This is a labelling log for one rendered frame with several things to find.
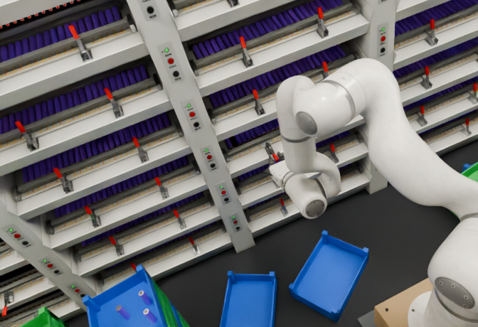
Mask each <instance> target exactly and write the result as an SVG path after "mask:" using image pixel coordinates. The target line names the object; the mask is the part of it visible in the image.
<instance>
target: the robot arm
mask: <svg viewBox="0 0 478 327"><path fill-rule="evenodd" d="M276 108H277V117H278V122H279V126H280V135H281V139H282V147H283V151H284V155H283V154H281V153H280V152H279V151H278V152H277V154H278V156H279V159H280V160H281V162H279V163H275V161H274V159H273V158H272V157H271V155H269V159H268V161H269V162H270V165H269V166H268V168H267V169H265V174H267V175H270V176H271V177H272V179H273V180H274V182H275V183H276V184H277V185H278V186H279V187H281V188H282V189H283V191H284V192H286V193H287V194H288V196H289V197H290V198H291V199H292V201H293V203H294V204H295V205H296V206H297V208H298V210H299V211H300V213H301V214H302V215H303V216H304V217H305V218H308V219H314V218H318V217H319V216H320V215H322V214H323V213H324V211H325V210H326V207H327V201H326V200H328V199H330V198H333V197H334V196H336V195H338V194H339V192H340V190H341V178H340V173H339V170H338V168H337V166H336V164H335V163H334V162H333V161H332V160H331V159H330V158H329V157H327V156H325V155H323V154H321V153H319V152H316V143H315V137H323V136H328V135H330V134H333V133H334V132H337V131H338V130H340V129H341V128H342V127H344V126H345V125H346V124H348V123H349V122H350V121H351V120H352V119H354V118H355V117H357V116H358V115H359V114H360V115H361V116H362V117H363V118H364V119H365V121H366V125H367V128H368V155H369V157H370V160H371V161H372V163H373V165H374V166H375V167H376V168H377V169H378V171H379V172H380V173H381V174H382V175H383V176H384V177H385V178H386V180H387V181H388V182H389V183H390V184H391V185H392V186H393V187H394V188H395V189H396V190H397V191H398V192H400V193H401V194H402V195H404V196H405V197H406V198H407V199H409V200H411V201H413V202H414V203H417V204H420V205H426V206H442V207H445V208H447V209H449V210H451V211H452V212H453V213H455V214H456V215H457V217H458V218H459V219H460V223H459V224H458V225H457V227H456V228H455V229H454V230H453V231H452V232H451V233H450V235H449V236H448V237H447V238H446V240H445V241H444V242H443V243H442V244H441V245H440V247H439V248H438V249H437V251H436V253H435V254H434V255H433V257H432V259H431V260H430V263H429V266H428V269H427V274H428V277H429V280H430V282H431V284H432V285H433V289H432V291H428V292H425V293H424V294H421V295H419V296H418V297H417V298H416V299H415V300H414V301H413V302H412V304H411V305H410V308H409V311H408V327H478V182H476V181H473V180H472V179H470V178H468V177H466V176H463V175H462V174H460V173H458V172H456V171H455V170H454V169H452V168H451V167H449V166H448V165H447V164H446V163H445V162H444V161H443V160H442V159H441V158H440V157H439V156H438V155H437V154H436V153H435V152H434V151H433V150H432V149H431V148H430V147H429V146H428V145H427V144H426V143H425V142H424V141H423V140H422V139H421V138H420V137H419V136H418V135H417V134H416V132H415V131H414V130H413V128H412V127H411V125H410V124H409V122H408V120H407V117H406V115H405V112H404V110H403V104H402V101H401V97H400V90H399V86H398V83H397V81H396V79H395V77H394V75H393V73H392V72H391V71H390V70H389V69H388V68H387V67H386V66H385V65H384V64H383V63H380V62H378V61H377V60H374V59H370V58H362V59H358V60H355V61H352V62H350V63H349V64H347V65H345V66H344V67H342V68H340V69H338V70H337V71H336V72H334V73H332V74H331V75H330V76H329V77H327V78H325V79H324V80H322V81H321V82H320V83H318V84H317V85H314V83H313V82H312V81H311V80H310V79H309V78H308V77H305V76H301V75H297V76H293V77H290V78H288V79H286V80H285V81H284V82H283V83H282V84H281V85H280V86H279V88H278V90H277V94H276ZM305 173H322V174H321V175H320V176H319V177H316V178H313V179H309V178H307V177H306V175H305Z"/></svg>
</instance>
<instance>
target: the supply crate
mask: <svg viewBox="0 0 478 327"><path fill-rule="evenodd" d="M136 269H137V273H136V274H133V275H132V276H130V277H128V278H127V279H125V280H123V281H122V282H120V283H118V284H116V285H114V286H113V287H111V288H109V289H108V290H106V291H104V292H102V293H101V294H98V295H97V296H95V297H94V298H91V297H90V296H89V295H87V296H85V297H83V303H84V305H86V306H87V315H88V321H89V325H90V327H168V326H167V323H166V319H165V317H164V313H163V311H162V308H161V304H160V302H159V298H158V296H157V293H156V289H155V287H154V283H153V281H152V278H151V276H150V275H149V273H148V272H147V271H146V269H145V268H144V267H143V266H142V265H139V266H138V267H136ZM141 290H143V291H144V292H145V293H146V295H147V296H148V297H149V298H150V299H151V300H152V303H151V304H150V305H147V304H146V303H145V302H144V301H143V300H142V299H141V297H140V296H139V295H138V293H139V292H140V291H141ZM118 305H121V306H122V307H123V308H124V309H125V310H126V311H127V312H128V313H129V314H130V318H129V319H128V320H125V319H124V318H123V317H122V316H121V315H120V314H119V313H118V312H117V311H116V307H117V306H118ZM145 309H149V310H150V311H151V312H152V313H153V314H154V316H155V317H156V318H157V322H156V323H152V322H151V321H150V320H149V319H148V318H147V317H146V316H145V315H144V314H143V311H144V310H145Z"/></svg>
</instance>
